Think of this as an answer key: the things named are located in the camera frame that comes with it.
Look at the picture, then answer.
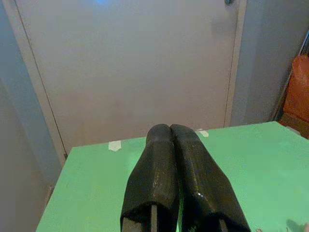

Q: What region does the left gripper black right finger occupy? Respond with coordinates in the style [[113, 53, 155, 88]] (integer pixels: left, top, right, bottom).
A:
[[170, 123, 252, 232]]

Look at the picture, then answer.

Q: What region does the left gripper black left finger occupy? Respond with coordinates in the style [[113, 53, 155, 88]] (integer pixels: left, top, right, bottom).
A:
[[119, 123, 181, 232]]

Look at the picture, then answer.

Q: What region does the green table mat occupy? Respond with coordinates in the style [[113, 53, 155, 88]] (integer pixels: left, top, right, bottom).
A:
[[35, 120, 309, 232]]

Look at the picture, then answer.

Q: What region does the white door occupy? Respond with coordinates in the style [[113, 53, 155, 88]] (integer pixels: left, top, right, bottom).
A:
[[13, 0, 247, 159]]

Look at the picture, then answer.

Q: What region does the orange red bag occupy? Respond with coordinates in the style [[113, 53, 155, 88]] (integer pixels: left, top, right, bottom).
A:
[[282, 53, 309, 123]]

